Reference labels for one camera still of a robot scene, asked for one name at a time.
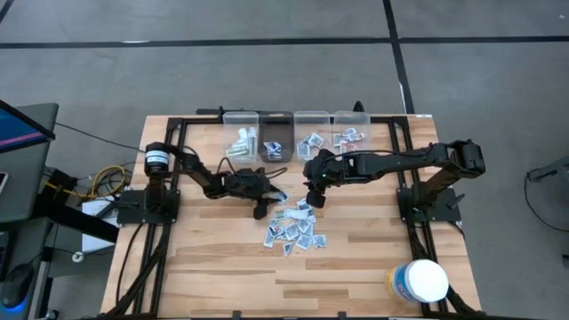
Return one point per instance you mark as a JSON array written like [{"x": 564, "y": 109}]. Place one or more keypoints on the dark grey desk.
[{"x": 26, "y": 178}]

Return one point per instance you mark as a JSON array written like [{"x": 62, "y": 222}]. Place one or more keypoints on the white bandage strip wrapper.
[
  {"x": 242, "y": 143},
  {"x": 242, "y": 133},
  {"x": 252, "y": 133},
  {"x": 295, "y": 213}
]

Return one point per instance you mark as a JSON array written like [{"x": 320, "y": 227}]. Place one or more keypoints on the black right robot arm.
[{"x": 400, "y": 160}]

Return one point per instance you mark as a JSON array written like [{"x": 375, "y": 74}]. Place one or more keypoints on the grey metal stand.
[{"x": 551, "y": 171}]

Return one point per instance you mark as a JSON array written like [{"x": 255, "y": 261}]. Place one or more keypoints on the smartphone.
[{"x": 2, "y": 182}]

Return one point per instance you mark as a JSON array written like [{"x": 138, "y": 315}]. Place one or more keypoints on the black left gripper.
[{"x": 249, "y": 184}]

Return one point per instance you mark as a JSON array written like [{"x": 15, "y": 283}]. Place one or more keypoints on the white box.
[{"x": 98, "y": 242}]

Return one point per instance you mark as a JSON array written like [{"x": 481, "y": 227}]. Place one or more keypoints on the white label sticker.
[{"x": 423, "y": 115}]

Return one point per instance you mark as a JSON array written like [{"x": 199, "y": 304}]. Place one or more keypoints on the computer monitor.
[{"x": 18, "y": 131}]

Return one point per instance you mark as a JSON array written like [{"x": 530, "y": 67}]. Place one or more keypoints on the black metal beam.
[{"x": 84, "y": 224}]

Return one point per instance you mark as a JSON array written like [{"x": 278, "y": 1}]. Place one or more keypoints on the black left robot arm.
[{"x": 200, "y": 173}]

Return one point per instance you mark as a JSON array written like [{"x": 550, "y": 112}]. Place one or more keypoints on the clear plastic bin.
[
  {"x": 235, "y": 122},
  {"x": 362, "y": 122},
  {"x": 322, "y": 124}
]

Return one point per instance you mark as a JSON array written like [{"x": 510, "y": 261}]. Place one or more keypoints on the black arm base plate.
[
  {"x": 133, "y": 217},
  {"x": 446, "y": 211}
]

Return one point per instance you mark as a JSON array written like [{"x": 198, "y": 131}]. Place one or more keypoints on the dark grey plastic bin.
[{"x": 275, "y": 126}]

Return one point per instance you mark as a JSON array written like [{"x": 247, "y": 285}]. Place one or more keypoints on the green striped white packet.
[
  {"x": 252, "y": 147},
  {"x": 235, "y": 152}
]

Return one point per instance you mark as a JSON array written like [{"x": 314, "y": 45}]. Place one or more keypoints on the white-lidded wipes canister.
[{"x": 422, "y": 280}]

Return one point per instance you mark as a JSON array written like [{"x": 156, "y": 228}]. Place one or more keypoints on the white tape roll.
[{"x": 74, "y": 255}]

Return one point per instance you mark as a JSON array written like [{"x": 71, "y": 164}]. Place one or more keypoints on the black computer mouse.
[{"x": 17, "y": 284}]

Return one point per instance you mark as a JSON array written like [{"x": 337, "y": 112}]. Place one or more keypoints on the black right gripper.
[{"x": 333, "y": 169}]

